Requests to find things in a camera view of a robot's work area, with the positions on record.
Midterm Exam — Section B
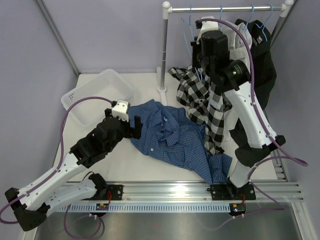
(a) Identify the blue plaid shirt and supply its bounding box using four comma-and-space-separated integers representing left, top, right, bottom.
128, 99, 232, 184

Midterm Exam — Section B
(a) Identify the blue hanger of plaid shirt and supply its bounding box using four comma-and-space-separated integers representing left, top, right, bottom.
180, 0, 208, 83

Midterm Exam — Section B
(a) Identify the blue hanger of checked shirt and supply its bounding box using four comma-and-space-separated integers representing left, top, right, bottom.
219, 5, 223, 20

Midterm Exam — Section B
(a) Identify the black white checked shirt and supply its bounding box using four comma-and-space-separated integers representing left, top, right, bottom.
168, 66, 238, 155

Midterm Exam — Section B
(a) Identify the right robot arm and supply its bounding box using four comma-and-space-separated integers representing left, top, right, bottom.
191, 30, 286, 200

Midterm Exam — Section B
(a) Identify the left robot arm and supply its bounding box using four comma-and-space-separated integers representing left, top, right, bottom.
5, 109, 143, 232

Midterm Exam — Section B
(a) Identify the blue hanger of white shirt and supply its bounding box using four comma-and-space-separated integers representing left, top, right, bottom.
242, 4, 255, 41

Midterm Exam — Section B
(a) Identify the blue hanger of black shirt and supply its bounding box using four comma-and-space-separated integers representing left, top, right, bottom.
255, 3, 274, 42

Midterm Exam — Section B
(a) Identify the white plastic basket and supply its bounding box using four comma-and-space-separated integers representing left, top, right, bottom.
61, 69, 135, 127

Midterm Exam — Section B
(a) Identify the metal clothes rack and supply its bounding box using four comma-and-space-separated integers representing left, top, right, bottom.
156, 0, 296, 106

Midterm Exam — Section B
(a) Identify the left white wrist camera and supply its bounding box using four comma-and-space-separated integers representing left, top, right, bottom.
111, 99, 130, 122

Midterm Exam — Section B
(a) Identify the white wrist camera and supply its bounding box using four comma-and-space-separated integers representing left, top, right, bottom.
195, 20, 220, 45
111, 99, 130, 122

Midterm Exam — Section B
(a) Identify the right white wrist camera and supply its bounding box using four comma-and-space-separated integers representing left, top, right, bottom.
195, 20, 220, 45

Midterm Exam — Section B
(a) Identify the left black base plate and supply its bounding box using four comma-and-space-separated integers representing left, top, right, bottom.
101, 184, 124, 201

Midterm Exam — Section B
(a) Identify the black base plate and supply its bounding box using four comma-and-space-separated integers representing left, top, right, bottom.
207, 183, 257, 201
101, 184, 124, 201

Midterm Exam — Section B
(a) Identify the aluminium mounting rail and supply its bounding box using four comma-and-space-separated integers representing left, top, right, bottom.
31, 181, 305, 203

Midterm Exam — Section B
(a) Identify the white slotted cable duct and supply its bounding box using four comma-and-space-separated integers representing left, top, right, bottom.
68, 202, 231, 213

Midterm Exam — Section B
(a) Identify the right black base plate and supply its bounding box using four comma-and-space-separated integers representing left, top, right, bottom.
207, 183, 257, 201

